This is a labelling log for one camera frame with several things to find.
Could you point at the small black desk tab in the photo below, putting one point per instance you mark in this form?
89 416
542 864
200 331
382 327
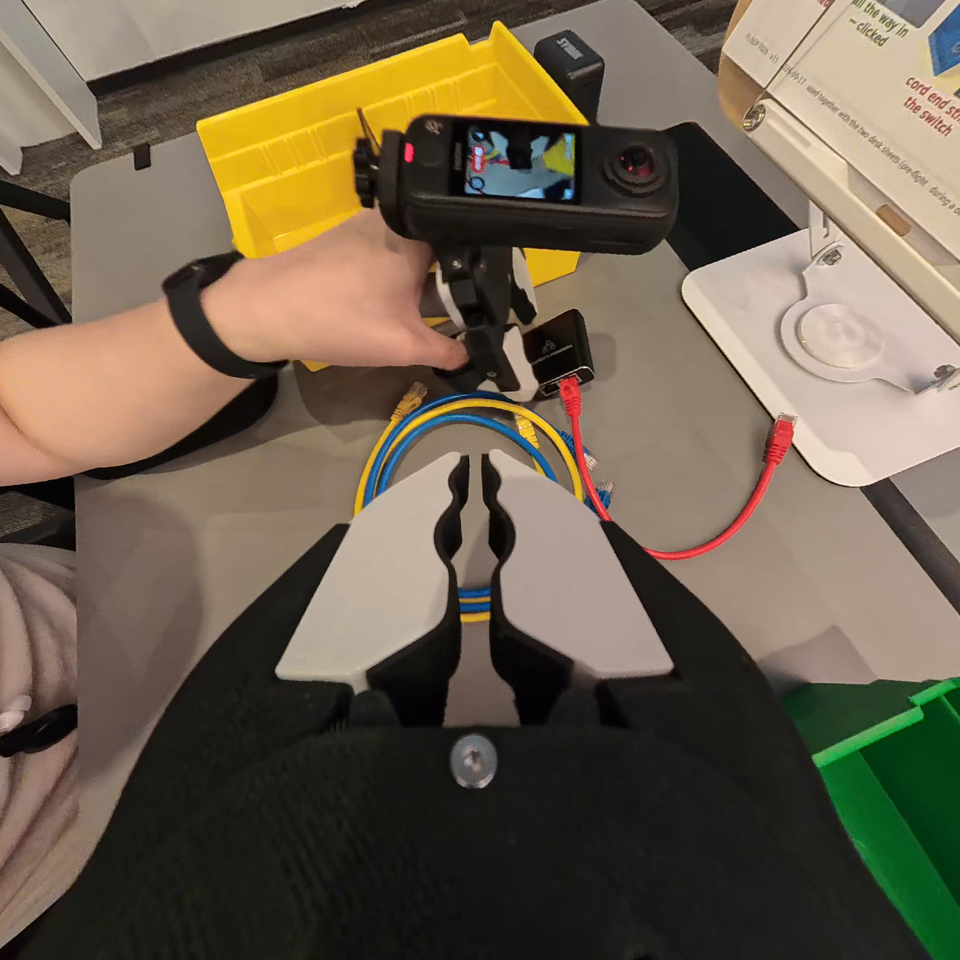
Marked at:
142 157

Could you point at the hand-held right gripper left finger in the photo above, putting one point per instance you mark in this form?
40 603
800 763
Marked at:
382 592

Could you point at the person's left hand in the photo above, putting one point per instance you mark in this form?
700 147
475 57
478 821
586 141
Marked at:
337 300

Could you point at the dark grey desk strip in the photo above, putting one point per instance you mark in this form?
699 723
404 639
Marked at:
915 540

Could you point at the yellow plastic bin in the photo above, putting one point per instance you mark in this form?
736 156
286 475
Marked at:
300 172

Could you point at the black wristband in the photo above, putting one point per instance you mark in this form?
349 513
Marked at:
195 322

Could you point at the green plastic bin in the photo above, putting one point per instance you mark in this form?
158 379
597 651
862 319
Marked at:
900 810

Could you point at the black rectangular box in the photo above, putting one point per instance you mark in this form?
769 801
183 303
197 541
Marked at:
570 75

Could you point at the black network switch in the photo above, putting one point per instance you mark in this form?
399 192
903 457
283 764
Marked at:
559 341

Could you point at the wooden display board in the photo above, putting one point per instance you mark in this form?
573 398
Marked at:
739 82

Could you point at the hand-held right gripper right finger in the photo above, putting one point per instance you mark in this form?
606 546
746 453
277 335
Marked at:
577 600

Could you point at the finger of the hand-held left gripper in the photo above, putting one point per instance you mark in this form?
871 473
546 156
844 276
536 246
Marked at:
519 364

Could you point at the printed instruction sheet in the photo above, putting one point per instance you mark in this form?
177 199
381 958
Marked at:
885 90

